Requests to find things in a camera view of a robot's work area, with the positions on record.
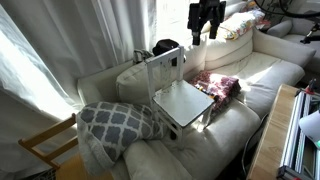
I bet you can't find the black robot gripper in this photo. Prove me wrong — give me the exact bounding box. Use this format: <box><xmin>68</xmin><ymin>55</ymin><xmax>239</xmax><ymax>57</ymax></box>
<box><xmin>187</xmin><ymin>0</ymin><xmax>227</xmax><ymax>46</ymax></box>

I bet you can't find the black hat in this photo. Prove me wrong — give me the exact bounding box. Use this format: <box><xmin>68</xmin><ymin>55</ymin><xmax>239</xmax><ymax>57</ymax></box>
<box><xmin>152</xmin><ymin>38</ymin><xmax>187</xmax><ymax>67</ymax></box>

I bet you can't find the small white wooden chair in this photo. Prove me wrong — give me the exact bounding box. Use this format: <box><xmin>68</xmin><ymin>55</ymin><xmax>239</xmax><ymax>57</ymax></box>
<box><xmin>144</xmin><ymin>45</ymin><xmax>216</xmax><ymax>150</ymax></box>

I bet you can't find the brown wooden chair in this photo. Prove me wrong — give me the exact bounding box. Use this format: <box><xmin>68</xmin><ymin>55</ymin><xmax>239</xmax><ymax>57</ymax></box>
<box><xmin>18</xmin><ymin>113</ymin><xmax>114</xmax><ymax>180</ymax></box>

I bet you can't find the floral cushion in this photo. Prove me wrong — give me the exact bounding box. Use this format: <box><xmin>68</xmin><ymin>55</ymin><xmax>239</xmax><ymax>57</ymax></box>
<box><xmin>218</xmin><ymin>8</ymin><xmax>268</xmax><ymax>41</ymax></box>

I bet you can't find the red white patterned cloth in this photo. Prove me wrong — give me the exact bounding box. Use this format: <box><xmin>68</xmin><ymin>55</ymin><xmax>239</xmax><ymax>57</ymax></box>
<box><xmin>189</xmin><ymin>70</ymin><xmax>242</xmax><ymax>116</ymax></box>

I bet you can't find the grey green bag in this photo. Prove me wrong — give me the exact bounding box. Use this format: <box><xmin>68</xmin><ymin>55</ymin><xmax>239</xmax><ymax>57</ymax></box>
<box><xmin>133</xmin><ymin>48</ymin><xmax>154</xmax><ymax>65</ymax></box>

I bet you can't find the grey armchair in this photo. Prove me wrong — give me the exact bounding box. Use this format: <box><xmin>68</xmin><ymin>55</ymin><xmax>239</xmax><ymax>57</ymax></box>
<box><xmin>266</xmin><ymin>16</ymin><xmax>320</xmax><ymax>74</ymax></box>

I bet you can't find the red clamp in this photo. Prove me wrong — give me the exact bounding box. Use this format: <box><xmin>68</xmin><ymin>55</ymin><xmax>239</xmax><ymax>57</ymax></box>
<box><xmin>306</xmin><ymin>78</ymin><xmax>318</xmax><ymax>96</ymax></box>

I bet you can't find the cream fabric sofa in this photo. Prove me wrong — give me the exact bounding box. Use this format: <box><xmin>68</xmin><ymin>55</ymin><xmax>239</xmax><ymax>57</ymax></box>
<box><xmin>77</xmin><ymin>0</ymin><xmax>317</xmax><ymax>180</ymax></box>

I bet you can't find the light wooden table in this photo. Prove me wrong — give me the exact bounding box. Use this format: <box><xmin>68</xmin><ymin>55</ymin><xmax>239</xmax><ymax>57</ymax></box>
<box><xmin>246</xmin><ymin>83</ymin><xmax>299</xmax><ymax>180</ymax></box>

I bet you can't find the grey white patterned pillow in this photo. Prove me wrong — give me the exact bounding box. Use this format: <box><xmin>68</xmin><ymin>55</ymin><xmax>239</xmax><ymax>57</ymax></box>
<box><xmin>75</xmin><ymin>101</ymin><xmax>168</xmax><ymax>177</ymax></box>

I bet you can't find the white curtain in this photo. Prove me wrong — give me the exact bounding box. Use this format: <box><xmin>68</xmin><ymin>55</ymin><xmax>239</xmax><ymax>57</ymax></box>
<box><xmin>0</xmin><ymin>0</ymin><xmax>201</xmax><ymax>174</ymax></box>

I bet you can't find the white lamp shade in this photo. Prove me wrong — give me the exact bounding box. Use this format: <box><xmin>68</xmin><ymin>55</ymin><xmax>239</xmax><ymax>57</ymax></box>
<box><xmin>298</xmin><ymin>109</ymin><xmax>320</xmax><ymax>148</ymax></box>

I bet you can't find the dark woven basket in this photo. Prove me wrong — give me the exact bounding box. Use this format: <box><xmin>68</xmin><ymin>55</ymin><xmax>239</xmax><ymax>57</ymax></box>
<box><xmin>19</xmin><ymin>168</ymin><xmax>58</xmax><ymax>180</ymax></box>

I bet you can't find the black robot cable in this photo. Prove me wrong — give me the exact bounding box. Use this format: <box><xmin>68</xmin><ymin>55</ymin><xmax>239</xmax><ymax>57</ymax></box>
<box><xmin>254</xmin><ymin>0</ymin><xmax>320</xmax><ymax>19</ymax></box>

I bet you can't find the aluminium rail frame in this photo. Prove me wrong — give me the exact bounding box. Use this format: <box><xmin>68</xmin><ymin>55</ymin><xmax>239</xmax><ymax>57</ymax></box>
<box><xmin>276</xmin><ymin>89</ymin><xmax>320</xmax><ymax>180</ymax></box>

